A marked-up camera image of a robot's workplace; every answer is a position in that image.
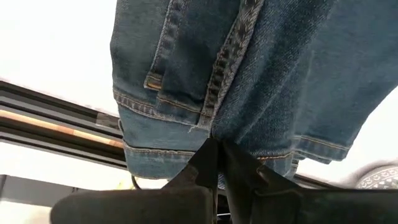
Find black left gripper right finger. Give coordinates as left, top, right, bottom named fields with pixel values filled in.
left=222, top=140, right=398, bottom=224

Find grey patterned object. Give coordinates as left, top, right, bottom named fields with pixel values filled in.
left=341, top=160, right=398, bottom=190

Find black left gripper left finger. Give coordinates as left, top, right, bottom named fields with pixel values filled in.
left=49, top=138, right=220, bottom=224

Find dark blue jeans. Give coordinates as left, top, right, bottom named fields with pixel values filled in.
left=110, top=0, right=398, bottom=187

